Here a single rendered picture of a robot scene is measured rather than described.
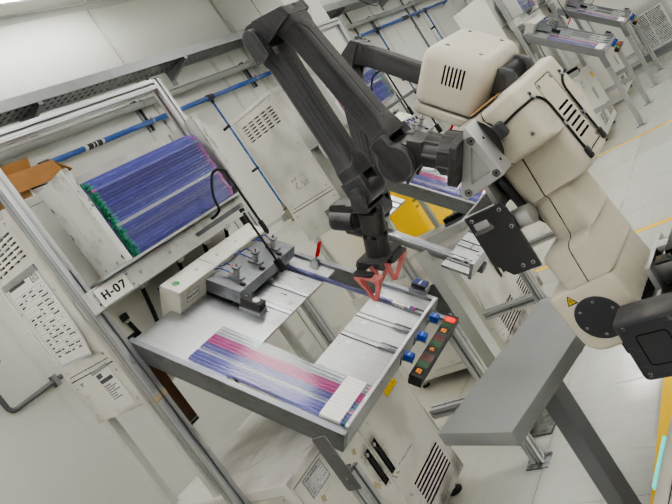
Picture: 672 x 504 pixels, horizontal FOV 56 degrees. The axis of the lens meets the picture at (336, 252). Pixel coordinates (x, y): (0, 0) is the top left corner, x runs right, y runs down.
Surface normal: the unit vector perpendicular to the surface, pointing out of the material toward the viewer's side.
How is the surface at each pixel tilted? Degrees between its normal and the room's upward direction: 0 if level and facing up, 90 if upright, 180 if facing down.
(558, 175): 90
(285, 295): 43
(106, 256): 90
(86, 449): 89
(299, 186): 90
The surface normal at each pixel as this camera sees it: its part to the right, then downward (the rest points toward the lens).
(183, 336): 0.06, -0.85
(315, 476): 0.69, -0.36
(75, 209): -0.46, 0.44
